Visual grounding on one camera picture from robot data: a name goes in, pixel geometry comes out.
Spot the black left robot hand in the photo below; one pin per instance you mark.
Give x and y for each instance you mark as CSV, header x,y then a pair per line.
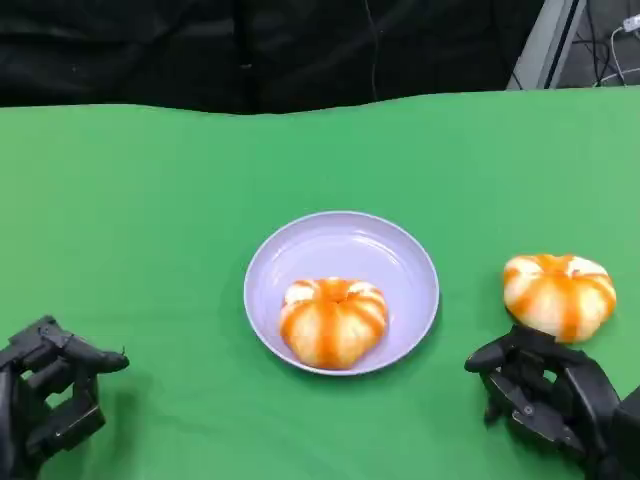
x,y
20,410

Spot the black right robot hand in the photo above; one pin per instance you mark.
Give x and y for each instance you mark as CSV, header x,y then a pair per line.
x,y
550,395

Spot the orange white toy bread roll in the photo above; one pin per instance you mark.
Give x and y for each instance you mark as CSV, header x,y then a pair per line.
x,y
560,297
332,325

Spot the lilac plate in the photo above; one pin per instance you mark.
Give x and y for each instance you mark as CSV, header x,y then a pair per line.
x,y
350,240

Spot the black backdrop cloth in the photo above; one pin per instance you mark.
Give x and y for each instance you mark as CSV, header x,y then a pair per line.
x,y
150,50

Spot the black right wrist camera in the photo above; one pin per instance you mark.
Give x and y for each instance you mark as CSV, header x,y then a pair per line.
x,y
627,440

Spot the grey metal post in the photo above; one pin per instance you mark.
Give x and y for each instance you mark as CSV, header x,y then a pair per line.
x,y
545,45

